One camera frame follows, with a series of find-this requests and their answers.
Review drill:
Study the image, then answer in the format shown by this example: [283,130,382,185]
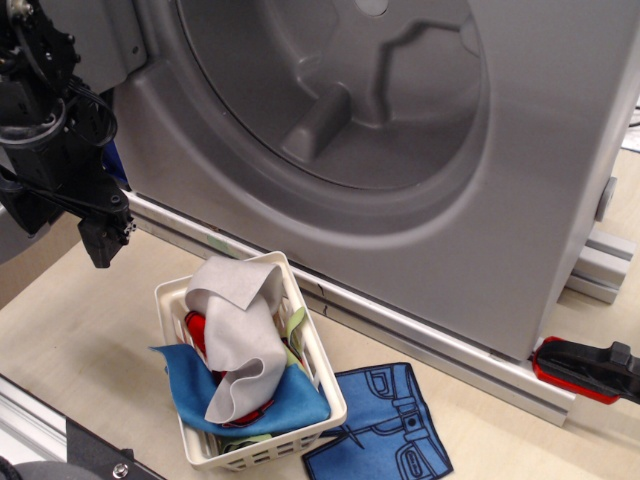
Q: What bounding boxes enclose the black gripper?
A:
[1,117,132,269]

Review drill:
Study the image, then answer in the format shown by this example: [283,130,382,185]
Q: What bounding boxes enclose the red felt cloth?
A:
[184,311,274,428]

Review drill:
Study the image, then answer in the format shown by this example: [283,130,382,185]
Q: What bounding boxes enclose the grey felt cloth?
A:
[185,257,287,424]

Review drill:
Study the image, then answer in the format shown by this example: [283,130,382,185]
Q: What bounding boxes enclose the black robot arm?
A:
[1,1,134,268]

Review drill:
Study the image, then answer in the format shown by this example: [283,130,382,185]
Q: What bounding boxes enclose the grey round machine door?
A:
[1,1,147,268]

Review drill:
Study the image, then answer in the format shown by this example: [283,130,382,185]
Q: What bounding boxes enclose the white plastic laundry basket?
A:
[155,252,347,471]

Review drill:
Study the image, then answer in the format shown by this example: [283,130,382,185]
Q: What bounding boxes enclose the grey toy washing machine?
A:
[115,1,639,359]

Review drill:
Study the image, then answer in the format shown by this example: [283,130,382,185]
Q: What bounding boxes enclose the blue felt cloth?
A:
[154,344,331,438]

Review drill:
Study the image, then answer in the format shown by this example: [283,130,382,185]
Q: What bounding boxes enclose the blue felt jeans shorts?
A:
[303,362,454,480]

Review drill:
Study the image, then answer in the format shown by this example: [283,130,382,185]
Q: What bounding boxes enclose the short aluminium profile block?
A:
[565,229,638,304]

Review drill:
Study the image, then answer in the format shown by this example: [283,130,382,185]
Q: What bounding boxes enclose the red black clamp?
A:
[532,337,639,405]

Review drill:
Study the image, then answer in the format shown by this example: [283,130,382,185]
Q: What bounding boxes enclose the aluminium frame with black plate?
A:
[1,376,160,479]

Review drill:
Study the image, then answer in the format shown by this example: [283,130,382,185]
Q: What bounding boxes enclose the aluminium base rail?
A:
[126,192,576,426]

